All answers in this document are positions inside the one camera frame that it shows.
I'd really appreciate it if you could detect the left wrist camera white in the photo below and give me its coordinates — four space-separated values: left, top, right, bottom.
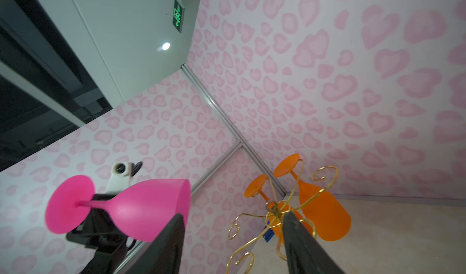
105 162 143 195

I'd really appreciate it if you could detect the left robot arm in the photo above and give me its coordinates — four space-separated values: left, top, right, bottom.
66 208 137 274

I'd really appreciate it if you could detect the pink plastic wine glass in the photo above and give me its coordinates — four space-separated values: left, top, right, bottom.
45 175 191 242

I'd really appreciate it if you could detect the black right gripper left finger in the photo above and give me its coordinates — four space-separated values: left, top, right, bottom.
126 214 185 274

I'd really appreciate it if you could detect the gold wire glass rack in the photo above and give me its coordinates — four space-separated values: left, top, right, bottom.
225 166 340 274

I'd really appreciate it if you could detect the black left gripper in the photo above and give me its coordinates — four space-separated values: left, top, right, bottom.
66 208 137 253

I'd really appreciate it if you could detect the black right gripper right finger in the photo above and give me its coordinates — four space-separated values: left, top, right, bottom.
283 213 344 274

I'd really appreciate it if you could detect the aluminium frame corner post left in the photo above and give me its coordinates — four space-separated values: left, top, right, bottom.
181 64 287 196

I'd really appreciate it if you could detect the aluminium diagonal frame bar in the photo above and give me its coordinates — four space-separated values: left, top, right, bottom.
115 140 243 274

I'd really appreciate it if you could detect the orange wine glass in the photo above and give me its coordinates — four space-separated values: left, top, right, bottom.
274 153 352 242
243 174 314 244

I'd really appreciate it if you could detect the orange wine glass front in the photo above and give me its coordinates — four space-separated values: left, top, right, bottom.
243 174 314 244

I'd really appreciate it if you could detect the green exit sign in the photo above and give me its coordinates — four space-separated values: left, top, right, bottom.
172 0 184 33

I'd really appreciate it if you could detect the blue black stapler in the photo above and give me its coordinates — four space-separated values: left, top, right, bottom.
263 229 275 242

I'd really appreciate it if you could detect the ceiling spot light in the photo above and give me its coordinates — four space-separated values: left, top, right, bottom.
157 42 171 51

